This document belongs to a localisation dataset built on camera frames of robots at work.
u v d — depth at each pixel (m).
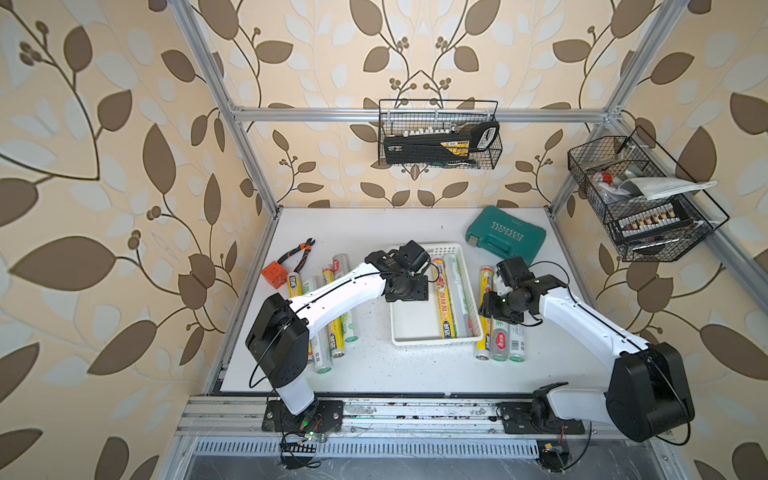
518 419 0.72
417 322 0.91
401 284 0.60
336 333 0.85
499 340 0.83
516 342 0.83
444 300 0.91
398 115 0.91
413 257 0.64
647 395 0.41
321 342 0.83
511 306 0.71
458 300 0.91
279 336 0.43
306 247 1.08
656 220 0.67
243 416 0.76
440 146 0.82
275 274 0.96
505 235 1.05
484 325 0.86
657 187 0.63
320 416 0.74
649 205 0.70
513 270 0.68
